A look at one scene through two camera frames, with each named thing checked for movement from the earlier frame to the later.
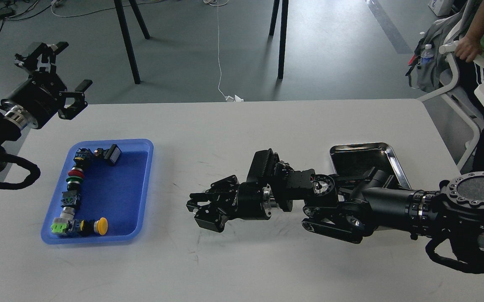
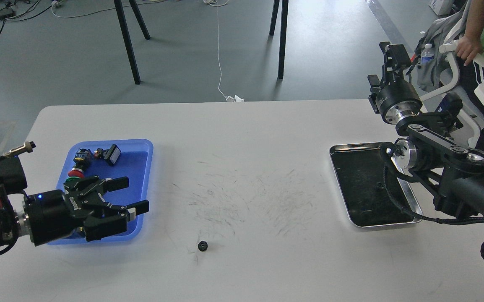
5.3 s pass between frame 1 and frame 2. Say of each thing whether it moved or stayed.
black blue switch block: stayed
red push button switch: stayed
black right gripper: moved
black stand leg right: stayed
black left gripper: moved
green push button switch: stayed
